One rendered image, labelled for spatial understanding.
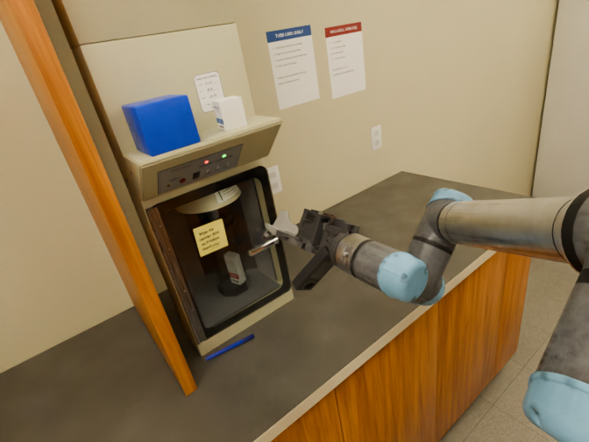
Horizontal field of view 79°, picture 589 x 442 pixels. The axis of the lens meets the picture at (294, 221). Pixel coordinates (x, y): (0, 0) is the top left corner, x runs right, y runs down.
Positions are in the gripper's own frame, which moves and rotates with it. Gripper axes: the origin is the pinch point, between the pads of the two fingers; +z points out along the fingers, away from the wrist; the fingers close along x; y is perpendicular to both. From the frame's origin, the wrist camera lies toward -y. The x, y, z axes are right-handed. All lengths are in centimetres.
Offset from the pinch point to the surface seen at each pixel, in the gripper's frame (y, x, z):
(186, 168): 8.2, 23.5, 6.8
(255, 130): 19.9, 12.4, 3.4
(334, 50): 67, -46, 58
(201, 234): -6.7, 13.4, 13.4
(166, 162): 8.6, 28.8, 3.8
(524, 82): 122, -222, 58
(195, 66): 29.2, 23.9, 14.6
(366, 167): 28, -87, 58
